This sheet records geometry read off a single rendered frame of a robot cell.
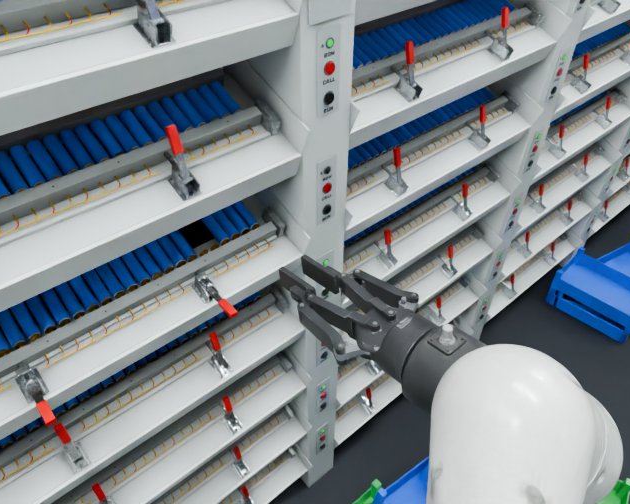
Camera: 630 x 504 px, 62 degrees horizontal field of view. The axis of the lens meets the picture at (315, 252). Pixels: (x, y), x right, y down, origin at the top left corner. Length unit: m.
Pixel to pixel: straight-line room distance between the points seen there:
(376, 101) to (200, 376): 0.57
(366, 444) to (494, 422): 1.36
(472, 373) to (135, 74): 0.44
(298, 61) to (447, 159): 0.53
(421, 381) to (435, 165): 0.67
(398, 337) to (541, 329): 1.59
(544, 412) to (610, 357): 1.79
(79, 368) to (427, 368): 0.48
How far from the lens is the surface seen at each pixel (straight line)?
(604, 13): 1.51
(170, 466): 1.14
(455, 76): 1.04
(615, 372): 2.11
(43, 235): 0.69
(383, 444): 1.72
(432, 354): 0.53
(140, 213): 0.69
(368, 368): 1.46
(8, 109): 0.58
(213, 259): 0.84
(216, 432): 1.15
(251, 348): 1.01
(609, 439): 0.49
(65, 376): 0.80
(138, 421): 0.96
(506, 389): 0.36
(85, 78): 0.59
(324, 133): 0.80
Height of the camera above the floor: 1.50
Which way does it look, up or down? 42 degrees down
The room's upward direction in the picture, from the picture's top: straight up
